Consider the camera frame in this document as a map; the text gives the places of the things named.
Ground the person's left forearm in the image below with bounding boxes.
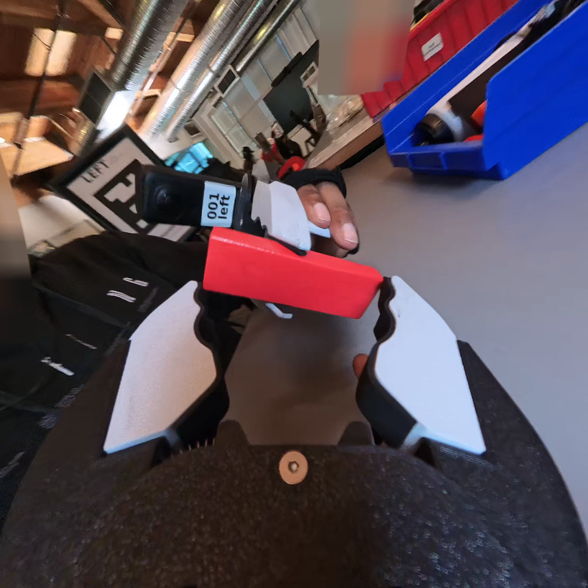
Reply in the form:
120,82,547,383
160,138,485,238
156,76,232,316
28,230,258,332

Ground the red plastic crate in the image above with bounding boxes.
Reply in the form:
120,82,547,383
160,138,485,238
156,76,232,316
360,0,554,121

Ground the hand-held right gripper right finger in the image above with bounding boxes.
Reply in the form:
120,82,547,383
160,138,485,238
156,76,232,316
356,276,487,456

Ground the red fabric tote bag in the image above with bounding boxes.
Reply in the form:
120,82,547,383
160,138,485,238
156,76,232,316
277,155,307,181

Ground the white tube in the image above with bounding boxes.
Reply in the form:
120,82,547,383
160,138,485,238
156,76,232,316
415,7,554,139

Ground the computer monitor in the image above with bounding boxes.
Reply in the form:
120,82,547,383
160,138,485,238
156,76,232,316
164,141,215,174

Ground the red rectangular block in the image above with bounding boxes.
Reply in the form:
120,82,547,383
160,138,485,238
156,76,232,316
202,227,385,319

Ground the blue plastic bin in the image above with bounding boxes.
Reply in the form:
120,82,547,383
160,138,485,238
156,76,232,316
380,0,588,182

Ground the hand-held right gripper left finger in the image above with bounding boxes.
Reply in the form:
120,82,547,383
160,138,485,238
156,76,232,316
103,280,231,456

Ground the fiducial marker sign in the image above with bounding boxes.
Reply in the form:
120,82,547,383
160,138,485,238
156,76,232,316
47,124,199,243

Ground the large black screen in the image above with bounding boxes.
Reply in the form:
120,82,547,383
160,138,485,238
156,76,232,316
262,40,323,130

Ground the silver air duct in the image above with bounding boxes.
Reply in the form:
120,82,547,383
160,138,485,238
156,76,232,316
109,0,305,144

